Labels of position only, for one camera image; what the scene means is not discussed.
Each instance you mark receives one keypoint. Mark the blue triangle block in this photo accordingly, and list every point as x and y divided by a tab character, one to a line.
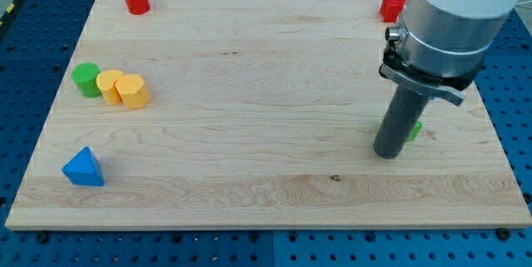
84	169

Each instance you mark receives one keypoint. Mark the yellow hexagon block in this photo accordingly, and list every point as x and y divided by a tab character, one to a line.
133	91

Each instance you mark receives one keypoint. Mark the light wooden board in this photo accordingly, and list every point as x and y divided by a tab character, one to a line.
262	115

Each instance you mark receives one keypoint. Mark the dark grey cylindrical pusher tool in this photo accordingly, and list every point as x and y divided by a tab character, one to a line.
402	114

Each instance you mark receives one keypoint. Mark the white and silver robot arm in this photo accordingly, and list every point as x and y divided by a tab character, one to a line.
436	47

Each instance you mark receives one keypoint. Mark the green cylinder block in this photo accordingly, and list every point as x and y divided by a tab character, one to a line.
84	75

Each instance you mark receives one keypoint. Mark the red star block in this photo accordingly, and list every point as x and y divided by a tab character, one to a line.
390	10

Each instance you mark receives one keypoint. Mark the green star block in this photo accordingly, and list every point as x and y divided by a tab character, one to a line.
415	131

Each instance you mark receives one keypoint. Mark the yellow cylinder block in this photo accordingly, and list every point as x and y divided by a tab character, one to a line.
106	81

